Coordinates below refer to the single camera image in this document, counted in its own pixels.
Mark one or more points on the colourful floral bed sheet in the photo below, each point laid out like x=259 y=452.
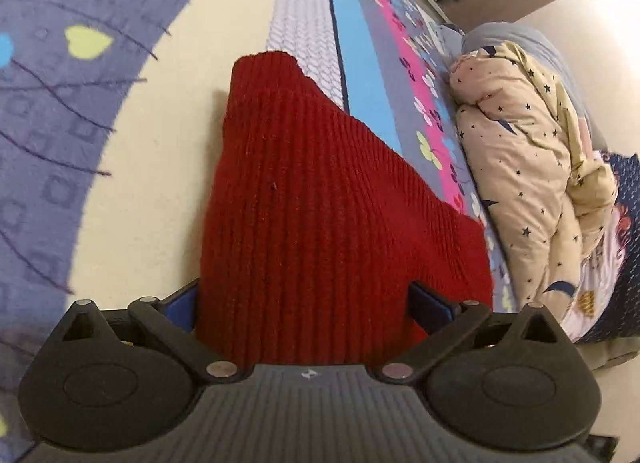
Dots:
x=111 y=133

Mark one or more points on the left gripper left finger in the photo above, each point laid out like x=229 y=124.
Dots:
x=110 y=380

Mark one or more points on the red knitted sweater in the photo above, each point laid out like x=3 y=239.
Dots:
x=315 y=229

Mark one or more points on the grey pillow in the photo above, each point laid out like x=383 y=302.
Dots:
x=538 y=46

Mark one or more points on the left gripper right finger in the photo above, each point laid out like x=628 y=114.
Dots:
x=505 y=381

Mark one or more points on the cream star pattern duvet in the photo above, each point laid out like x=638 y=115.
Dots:
x=548 y=196

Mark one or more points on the dark blue patterned pillow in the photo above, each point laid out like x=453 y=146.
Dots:
x=620 y=316

